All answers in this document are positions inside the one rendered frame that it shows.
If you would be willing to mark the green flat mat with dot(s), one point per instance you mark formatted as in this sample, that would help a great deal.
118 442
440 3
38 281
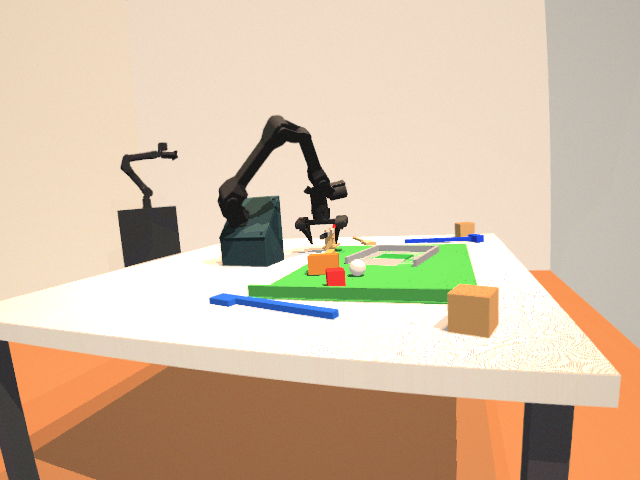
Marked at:
448 268

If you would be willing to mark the white ball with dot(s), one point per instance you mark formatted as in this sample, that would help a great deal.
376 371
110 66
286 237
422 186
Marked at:
357 267

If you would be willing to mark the red cube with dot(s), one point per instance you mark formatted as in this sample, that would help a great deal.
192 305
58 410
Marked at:
335 277

